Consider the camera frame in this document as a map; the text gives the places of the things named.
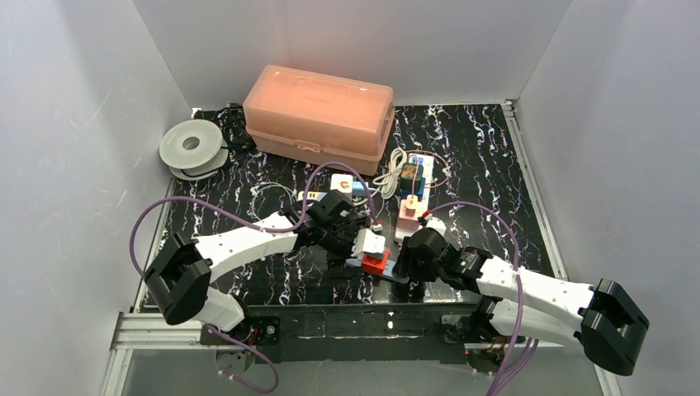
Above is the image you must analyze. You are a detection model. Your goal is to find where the white usb charging hub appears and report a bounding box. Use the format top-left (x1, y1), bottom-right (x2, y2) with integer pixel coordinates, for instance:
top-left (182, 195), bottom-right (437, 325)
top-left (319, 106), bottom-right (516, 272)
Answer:
top-left (297, 191), bottom-right (326, 201)

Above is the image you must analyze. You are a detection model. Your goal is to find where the light blue power strip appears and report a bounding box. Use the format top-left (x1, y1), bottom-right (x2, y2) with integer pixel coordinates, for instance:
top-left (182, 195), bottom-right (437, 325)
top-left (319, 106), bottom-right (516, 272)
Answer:
top-left (345, 258), bottom-right (409, 284)

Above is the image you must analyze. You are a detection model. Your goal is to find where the red cube socket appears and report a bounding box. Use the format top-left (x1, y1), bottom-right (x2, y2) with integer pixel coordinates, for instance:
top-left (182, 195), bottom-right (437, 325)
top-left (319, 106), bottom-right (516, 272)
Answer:
top-left (361, 247), bottom-right (390, 276)

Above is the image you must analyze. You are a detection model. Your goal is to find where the pink translucent plastic storage box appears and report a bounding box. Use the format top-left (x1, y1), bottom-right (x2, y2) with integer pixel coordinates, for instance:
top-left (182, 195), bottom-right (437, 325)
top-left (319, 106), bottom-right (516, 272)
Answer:
top-left (243, 65), bottom-right (395, 176)

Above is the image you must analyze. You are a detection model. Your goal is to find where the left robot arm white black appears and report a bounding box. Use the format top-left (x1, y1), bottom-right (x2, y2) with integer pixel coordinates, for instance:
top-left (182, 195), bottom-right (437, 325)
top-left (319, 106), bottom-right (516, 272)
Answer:
top-left (144, 191), bottom-right (385, 332)

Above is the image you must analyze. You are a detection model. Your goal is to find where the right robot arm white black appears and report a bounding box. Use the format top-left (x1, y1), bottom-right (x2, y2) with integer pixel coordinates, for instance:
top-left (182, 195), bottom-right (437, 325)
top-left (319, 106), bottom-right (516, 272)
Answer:
top-left (398, 228), bottom-right (650, 376)

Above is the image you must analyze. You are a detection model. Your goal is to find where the pink plug adapter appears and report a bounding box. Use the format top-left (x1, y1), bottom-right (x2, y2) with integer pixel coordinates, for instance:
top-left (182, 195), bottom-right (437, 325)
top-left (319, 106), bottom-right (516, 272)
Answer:
top-left (396, 196), bottom-right (424, 232)

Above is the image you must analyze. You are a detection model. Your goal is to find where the blue plug adapter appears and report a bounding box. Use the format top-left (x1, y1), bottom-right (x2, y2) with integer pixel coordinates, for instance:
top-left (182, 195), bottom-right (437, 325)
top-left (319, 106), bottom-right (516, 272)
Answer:
top-left (400, 185), bottom-right (424, 202)

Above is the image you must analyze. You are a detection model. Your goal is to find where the white cube charger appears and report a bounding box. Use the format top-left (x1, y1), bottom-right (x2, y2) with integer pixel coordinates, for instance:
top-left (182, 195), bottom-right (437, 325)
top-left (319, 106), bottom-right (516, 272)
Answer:
top-left (330, 173), bottom-right (354, 203)

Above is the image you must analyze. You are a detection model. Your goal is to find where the dark green cube charger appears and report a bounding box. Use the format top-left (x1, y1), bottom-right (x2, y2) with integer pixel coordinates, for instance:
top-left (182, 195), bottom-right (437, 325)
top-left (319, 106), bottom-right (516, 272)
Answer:
top-left (399, 163), bottom-right (423, 191)

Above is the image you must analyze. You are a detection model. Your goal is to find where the grey filament spool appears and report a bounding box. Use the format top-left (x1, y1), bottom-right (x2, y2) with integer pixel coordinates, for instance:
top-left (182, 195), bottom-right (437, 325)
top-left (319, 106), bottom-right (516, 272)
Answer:
top-left (158, 120), bottom-right (229, 181)

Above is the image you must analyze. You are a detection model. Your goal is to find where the thin white usb cable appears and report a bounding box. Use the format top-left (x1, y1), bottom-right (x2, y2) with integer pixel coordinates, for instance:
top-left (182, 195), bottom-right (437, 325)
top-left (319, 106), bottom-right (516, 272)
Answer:
top-left (250, 182), bottom-right (299, 219)

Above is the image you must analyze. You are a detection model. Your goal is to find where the coiled white power cord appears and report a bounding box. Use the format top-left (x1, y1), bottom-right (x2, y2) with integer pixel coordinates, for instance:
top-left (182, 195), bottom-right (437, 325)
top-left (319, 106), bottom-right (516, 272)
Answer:
top-left (371, 148), bottom-right (409, 201)

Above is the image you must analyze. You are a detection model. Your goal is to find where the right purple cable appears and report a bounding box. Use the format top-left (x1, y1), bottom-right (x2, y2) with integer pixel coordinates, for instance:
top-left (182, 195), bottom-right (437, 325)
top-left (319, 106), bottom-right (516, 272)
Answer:
top-left (419, 200), bottom-right (540, 396)

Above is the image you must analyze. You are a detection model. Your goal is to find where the aluminium frame rail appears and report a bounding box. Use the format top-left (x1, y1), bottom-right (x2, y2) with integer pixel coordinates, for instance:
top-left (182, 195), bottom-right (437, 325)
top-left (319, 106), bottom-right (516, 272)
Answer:
top-left (111, 313), bottom-right (203, 350)

